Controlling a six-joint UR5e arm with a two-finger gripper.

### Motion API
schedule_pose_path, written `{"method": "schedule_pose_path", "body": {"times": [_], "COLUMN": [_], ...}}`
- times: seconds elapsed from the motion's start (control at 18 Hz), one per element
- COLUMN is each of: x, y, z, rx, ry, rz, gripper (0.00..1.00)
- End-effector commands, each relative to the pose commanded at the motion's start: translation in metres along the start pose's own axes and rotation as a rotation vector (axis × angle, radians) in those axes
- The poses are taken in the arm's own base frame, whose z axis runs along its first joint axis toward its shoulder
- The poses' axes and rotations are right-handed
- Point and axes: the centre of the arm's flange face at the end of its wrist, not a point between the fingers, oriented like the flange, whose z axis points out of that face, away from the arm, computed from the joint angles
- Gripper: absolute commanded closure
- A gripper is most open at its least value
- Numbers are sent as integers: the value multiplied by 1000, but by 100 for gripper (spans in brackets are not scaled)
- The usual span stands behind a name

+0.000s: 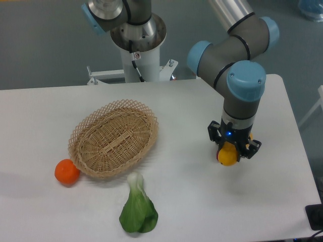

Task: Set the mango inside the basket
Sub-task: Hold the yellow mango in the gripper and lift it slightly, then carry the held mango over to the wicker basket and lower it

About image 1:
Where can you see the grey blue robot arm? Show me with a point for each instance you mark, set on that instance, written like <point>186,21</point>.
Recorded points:
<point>227,66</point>

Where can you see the black device at table edge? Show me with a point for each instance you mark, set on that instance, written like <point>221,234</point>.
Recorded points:
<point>314,216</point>

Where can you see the blue object in background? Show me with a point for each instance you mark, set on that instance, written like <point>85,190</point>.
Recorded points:
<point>312,9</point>

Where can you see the woven wicker basket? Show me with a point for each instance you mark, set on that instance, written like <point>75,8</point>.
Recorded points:
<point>113,138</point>

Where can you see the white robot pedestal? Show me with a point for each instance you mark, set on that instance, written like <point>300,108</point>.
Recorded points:
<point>139,47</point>

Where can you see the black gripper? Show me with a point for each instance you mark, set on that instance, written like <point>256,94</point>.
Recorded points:
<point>236,132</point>

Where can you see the orange tangerine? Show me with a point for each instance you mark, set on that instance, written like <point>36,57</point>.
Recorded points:
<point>66,172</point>

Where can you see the white furniture frame at right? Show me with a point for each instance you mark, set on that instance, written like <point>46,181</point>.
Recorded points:
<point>312,110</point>

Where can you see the green bok choy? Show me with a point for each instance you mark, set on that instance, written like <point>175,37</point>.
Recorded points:
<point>138,213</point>

